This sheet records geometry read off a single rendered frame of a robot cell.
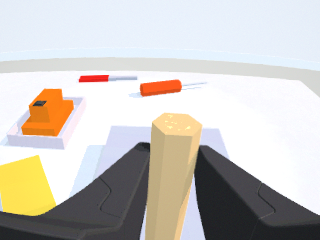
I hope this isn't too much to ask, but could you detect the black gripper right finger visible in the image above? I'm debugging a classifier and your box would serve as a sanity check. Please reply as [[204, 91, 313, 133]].
[[193, 145, 320, 240]]

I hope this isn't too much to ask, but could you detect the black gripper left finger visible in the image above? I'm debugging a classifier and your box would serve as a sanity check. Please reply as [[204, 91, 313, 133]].
[[0, 141, 151, 240]]

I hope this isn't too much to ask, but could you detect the yellow rectangular block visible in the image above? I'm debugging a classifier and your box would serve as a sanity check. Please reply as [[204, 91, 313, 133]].
[[0, 155, 56, 216]]

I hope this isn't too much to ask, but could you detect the lavender-grey panel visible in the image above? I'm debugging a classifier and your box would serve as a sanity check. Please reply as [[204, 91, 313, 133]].
[[97, 125, 229, 240]]

